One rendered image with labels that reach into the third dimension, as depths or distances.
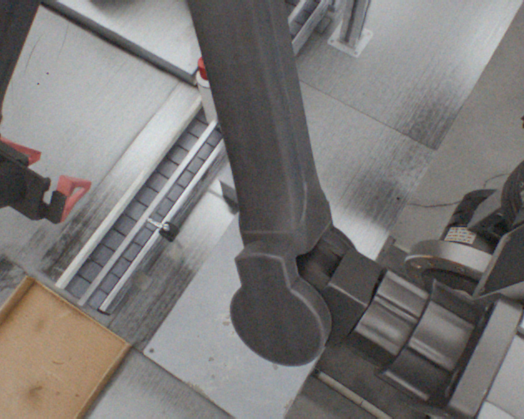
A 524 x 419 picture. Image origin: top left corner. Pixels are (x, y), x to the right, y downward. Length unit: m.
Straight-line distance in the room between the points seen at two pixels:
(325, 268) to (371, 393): 1.26
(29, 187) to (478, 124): 1.91
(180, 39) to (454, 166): 1.32
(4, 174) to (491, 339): 0.57
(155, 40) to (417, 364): 1.03
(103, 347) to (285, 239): 0.75
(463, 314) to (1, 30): 0.42
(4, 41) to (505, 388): 0.46
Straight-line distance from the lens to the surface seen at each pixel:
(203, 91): 0.96
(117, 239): 1.02
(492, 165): 2.20
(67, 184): 0.68
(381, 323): 0.35
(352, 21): 1.22
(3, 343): 1.13
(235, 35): 0.32
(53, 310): 1.09
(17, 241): 1.16
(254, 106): 0.32
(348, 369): 1.60
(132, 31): 1.27
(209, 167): 1.05
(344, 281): 0.35
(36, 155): 0.80
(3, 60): 0.50
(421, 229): 1.99
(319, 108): 1.16
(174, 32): 1.24
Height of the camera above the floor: 1.82
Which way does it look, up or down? 72 degrees down
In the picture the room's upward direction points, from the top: 4 degrees counter-clockwise
